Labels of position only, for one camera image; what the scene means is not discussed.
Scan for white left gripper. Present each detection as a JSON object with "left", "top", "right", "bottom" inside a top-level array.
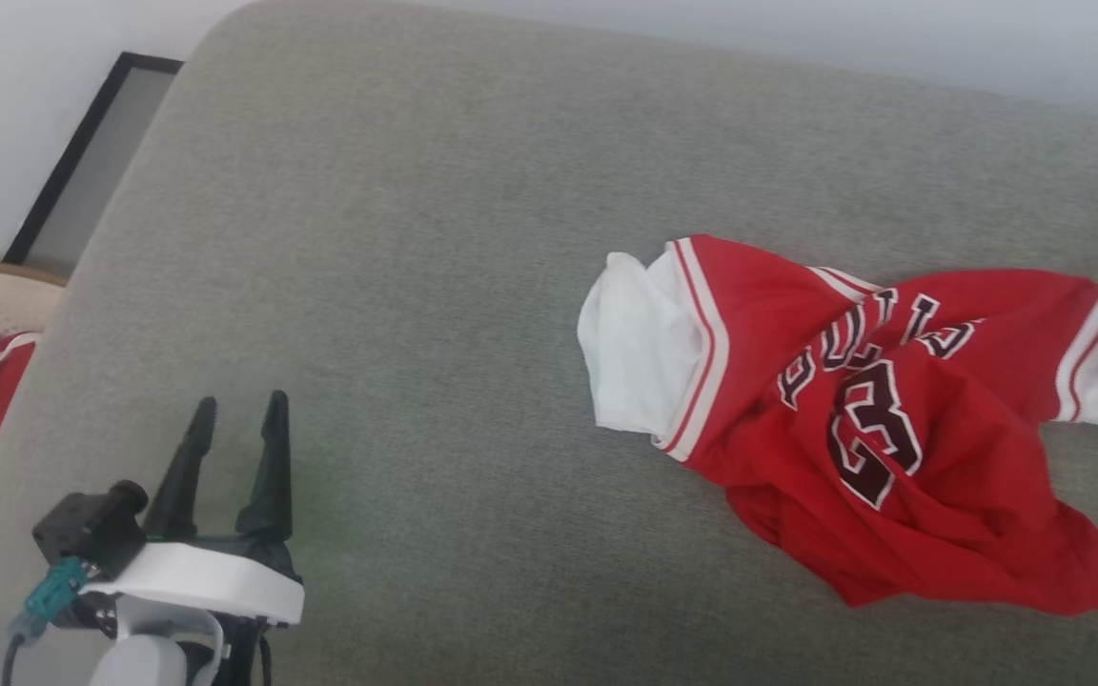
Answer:
[{"left": 80, "top": 390, "right": 306, "bottom": 627}]

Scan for red basketball jersey white sleeves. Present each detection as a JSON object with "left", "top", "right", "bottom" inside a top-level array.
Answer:
[{"left": 576, "top": 233, "right": 1098, "bottom": 618}]

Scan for grey fabric sofa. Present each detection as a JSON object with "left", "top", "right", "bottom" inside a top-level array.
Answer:
[{"left": 0, "top": 0, "right": 1098, "bottom": 686}]

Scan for black framed grey panel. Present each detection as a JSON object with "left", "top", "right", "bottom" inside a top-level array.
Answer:
[{"left": 2, "top": 52, "right": 185, "bottom": 279}]

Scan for teal left camera connector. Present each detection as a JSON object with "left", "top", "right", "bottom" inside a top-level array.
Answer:
[{"left": 10, "top": 557, "right": 92, "bottom": 641}]

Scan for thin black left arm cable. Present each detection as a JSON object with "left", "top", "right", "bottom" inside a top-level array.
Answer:
[{"left": 0, "top": 624, "right": 35, "bottom": 686}]

